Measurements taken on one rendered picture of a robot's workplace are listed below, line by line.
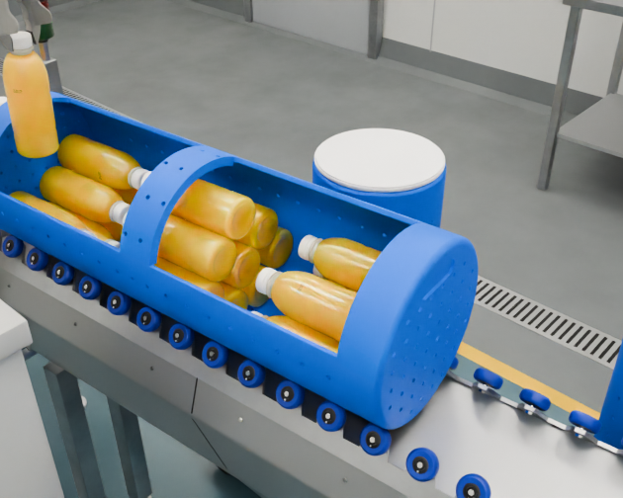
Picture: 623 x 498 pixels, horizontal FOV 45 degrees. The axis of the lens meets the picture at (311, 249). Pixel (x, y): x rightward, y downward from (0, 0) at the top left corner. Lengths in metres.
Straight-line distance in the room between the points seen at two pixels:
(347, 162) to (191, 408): 0.62
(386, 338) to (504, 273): 2.20
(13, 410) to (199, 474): 1.24
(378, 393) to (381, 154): 0.77
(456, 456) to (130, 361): 0.59
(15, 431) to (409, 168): 0.90
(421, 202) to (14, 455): 0.88
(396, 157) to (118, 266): 0.68
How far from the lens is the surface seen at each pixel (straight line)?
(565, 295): 3.05
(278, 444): 1.20
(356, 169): 1.57
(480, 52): 4.75
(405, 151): 1.65
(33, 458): 1.21
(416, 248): 0.97
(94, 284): 1.39
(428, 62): 4.94
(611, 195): 3.80
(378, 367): 0.94
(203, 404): 1.28
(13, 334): 1.05
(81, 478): 2.01
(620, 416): 1.35
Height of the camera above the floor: 1.78
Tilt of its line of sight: 34 degrees down
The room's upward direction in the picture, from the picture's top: straight up
